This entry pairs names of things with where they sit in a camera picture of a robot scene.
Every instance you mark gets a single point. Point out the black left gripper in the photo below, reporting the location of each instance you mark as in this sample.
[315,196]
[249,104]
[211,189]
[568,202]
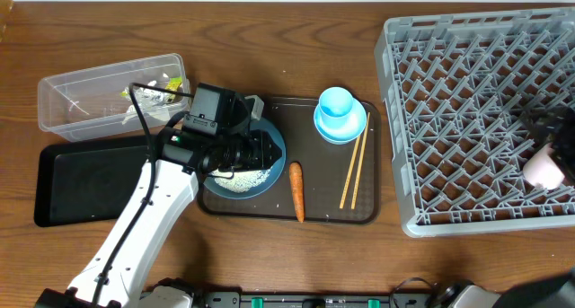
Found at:
[263,153]

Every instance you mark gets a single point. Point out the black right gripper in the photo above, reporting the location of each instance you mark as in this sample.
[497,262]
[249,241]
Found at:
[561,145]

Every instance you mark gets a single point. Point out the pink plastic cup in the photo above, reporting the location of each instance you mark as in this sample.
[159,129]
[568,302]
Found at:
[541,171]

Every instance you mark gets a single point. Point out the yellow green wrapper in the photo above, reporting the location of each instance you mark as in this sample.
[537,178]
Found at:
[171,84]

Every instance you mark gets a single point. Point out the light blue cup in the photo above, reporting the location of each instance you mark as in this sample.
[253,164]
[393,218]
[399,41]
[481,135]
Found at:
[335,107]

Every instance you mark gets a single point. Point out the light blue bowl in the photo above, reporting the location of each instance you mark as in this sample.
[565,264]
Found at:
[354,127]

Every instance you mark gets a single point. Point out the wooden chopstick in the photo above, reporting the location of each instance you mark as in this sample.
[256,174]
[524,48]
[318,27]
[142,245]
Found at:
[360,163]
[349,172]

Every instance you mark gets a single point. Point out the aluminium foil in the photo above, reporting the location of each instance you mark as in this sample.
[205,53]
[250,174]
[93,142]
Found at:
[149,98]

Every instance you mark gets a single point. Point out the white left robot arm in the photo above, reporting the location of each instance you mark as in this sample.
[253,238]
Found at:
[169,182]

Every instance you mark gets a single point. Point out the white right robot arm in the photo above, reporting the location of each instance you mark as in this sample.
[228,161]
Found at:
[552,292]

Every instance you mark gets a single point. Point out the grey dishwasher rack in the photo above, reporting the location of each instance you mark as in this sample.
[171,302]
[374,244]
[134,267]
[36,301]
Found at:
[455,87]

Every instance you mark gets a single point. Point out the dark blue plate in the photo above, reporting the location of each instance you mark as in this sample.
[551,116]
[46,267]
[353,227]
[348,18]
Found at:
[275,170]

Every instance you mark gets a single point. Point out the pile of white rice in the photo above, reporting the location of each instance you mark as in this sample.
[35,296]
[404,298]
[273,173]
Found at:
[240,182]

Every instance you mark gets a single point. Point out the orange carrot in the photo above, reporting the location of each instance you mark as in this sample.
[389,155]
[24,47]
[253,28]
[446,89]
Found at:
[297,190]

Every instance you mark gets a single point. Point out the dark brown serving tray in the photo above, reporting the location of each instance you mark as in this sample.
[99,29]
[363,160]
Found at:
[324,165]

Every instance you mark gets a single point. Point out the clear plastic bin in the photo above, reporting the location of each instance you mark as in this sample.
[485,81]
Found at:
[91,103]

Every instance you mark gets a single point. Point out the black plastic tray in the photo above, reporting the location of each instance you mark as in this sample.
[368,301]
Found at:
[87,181]

